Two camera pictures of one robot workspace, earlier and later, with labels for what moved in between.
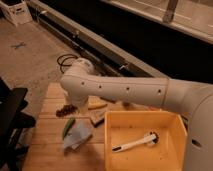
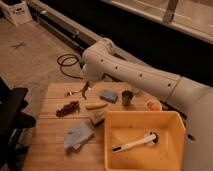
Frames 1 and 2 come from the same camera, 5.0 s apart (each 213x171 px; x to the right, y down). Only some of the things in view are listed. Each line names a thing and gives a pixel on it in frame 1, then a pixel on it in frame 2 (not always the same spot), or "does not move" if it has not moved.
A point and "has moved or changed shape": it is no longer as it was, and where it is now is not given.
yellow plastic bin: (126, 127) does not move
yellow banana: (96, 105) does not move
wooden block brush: (97, 117) does not move
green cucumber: (68, 127) has moved or changed shape
